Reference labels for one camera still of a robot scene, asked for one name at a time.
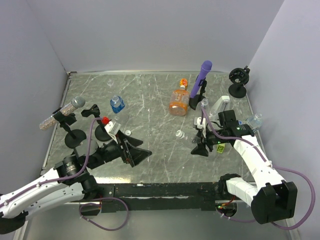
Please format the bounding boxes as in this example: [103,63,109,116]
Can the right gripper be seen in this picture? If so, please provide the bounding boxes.
[191,126,229,157]

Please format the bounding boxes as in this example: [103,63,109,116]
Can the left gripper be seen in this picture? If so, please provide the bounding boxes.
[88,129,152,169]

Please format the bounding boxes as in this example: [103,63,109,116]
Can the clear bottle sideways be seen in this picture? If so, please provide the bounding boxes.
[175,130,197,151]

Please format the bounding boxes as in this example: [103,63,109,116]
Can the blue label water bottle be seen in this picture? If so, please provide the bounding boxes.
[110,95,125,114]

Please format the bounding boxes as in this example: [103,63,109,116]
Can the orange drink bottle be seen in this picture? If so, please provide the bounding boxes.
[169,85,190,117]

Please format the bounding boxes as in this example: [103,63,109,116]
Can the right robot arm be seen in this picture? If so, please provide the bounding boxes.
[191,108,298,224]

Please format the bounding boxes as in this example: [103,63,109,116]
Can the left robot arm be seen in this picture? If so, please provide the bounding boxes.
[0,131,152,235]

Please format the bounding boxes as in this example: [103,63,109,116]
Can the clear open bottle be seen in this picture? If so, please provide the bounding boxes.
[195,98,210,117]

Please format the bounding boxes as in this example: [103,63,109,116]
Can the small clear labelled bottle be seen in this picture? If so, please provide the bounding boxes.
[245,113,263,132]

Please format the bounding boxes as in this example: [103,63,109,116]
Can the clear cap on table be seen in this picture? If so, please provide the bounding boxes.
[125,130,132,136]

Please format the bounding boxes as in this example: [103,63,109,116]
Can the green toy block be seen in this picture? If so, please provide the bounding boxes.
[216,143,226,154]

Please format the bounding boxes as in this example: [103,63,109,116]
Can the empty black stand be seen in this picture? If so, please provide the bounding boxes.
[81,104,112,142]

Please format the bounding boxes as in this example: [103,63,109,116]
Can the purple microphone stand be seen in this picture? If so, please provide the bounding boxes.
[189,79,207,110]

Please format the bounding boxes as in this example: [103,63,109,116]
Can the black microphone stand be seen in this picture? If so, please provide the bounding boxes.
[53,107,87,149]

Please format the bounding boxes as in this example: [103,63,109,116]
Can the yellow orange toy cap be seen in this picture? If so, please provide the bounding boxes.
[179,78,188,89]

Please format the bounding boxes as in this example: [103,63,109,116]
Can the silver glitter microphone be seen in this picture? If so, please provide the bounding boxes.
[39,96,86,131]

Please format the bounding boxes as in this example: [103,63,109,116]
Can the purple microphone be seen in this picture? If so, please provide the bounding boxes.
[190,60,213,98]

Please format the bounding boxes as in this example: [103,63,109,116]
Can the black round clamp stand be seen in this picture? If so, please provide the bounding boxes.
[228,65,251,99]

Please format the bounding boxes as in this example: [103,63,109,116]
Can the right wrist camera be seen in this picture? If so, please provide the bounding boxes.
[193,117,207,137]

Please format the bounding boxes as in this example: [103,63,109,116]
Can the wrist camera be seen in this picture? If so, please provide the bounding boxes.
[193,117,207,137]
[102,116,121,139]

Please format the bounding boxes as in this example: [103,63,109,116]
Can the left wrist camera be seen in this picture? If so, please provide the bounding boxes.
[102,116,121,139]

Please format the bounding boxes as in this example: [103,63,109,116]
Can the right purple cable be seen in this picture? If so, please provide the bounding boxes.
[199,107,317,231]

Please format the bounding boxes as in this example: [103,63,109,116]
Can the purple cable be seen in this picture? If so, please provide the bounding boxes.
[78,196,130,231]
[0,116,111,208]
[199,107,317,231]

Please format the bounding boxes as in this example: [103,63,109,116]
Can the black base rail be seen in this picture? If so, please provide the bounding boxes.
[68,181,241,214]

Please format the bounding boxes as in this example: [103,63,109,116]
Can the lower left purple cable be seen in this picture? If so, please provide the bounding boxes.
[78,196,130,231]

